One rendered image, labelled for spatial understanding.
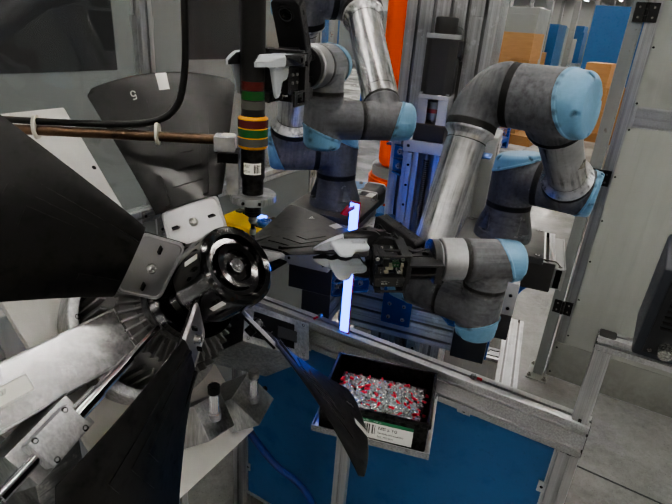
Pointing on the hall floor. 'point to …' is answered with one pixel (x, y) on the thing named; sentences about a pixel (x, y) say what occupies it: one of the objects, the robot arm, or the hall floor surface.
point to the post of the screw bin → (340, 474)
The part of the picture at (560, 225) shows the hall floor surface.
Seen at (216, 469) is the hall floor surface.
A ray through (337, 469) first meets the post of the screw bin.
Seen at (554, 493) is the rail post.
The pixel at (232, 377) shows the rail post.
